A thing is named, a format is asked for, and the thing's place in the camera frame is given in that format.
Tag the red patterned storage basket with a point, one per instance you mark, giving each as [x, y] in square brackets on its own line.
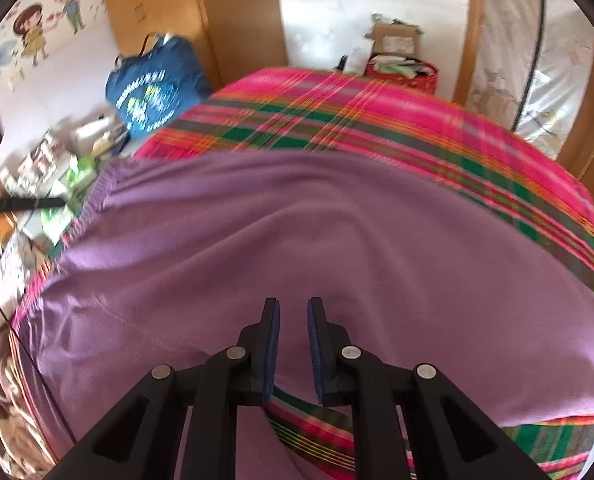
[408, 72]

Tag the blue printed tote bag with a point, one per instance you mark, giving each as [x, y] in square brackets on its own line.
[153, 88]

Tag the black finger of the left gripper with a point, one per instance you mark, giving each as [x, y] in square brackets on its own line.
[30, 203]

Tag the white product box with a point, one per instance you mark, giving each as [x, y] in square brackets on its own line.
[358, 57]

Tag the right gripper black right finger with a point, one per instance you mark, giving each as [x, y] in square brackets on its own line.
[408, 423]

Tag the brown cardboard box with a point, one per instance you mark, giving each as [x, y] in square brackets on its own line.
[395, 39]

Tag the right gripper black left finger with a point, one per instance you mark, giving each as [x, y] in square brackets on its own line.
[182, 423]

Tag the transparent printed door curtain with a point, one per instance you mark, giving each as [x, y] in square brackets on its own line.
[532, 67]

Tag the pink plaid tablecloth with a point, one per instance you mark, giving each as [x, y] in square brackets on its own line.
[285, 109]

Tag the cartoon couple wall sticker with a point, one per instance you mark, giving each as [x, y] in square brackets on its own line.
[31, 26]

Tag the wooden wardrobe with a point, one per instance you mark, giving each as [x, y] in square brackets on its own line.
[232, 38]

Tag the purple fleece garment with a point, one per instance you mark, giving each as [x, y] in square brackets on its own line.
[168, 261]

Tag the green tissue pack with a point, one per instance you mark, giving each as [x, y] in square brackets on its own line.
[81, 174]

